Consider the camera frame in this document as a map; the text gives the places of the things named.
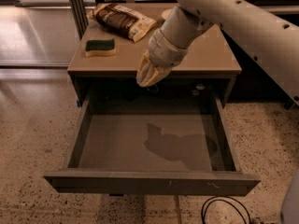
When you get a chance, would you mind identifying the open grey top drawer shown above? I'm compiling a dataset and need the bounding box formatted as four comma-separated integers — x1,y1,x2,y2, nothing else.
44,93,261,196

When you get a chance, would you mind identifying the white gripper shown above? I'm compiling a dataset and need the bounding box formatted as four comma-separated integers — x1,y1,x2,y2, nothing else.
136,29,187,87

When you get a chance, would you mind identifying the brown and white snack bag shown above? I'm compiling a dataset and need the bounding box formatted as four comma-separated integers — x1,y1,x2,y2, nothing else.
87,3,157,43

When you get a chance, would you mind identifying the white ceramic bowl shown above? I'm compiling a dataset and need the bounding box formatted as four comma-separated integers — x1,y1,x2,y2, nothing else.
161,9,172,21

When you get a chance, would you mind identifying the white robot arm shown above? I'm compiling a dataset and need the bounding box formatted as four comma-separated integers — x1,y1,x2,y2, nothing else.
136,0,299,101

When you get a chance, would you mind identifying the green and yellow sponge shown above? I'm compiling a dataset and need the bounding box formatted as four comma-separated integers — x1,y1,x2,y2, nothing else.
85,39,116,57

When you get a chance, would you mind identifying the dark blue rxbar wrapper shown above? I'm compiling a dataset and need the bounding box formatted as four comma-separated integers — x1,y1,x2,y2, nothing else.
147,84,159,94

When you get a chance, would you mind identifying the black cable on floor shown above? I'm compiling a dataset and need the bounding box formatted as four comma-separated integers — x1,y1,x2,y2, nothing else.
200,196,251,224

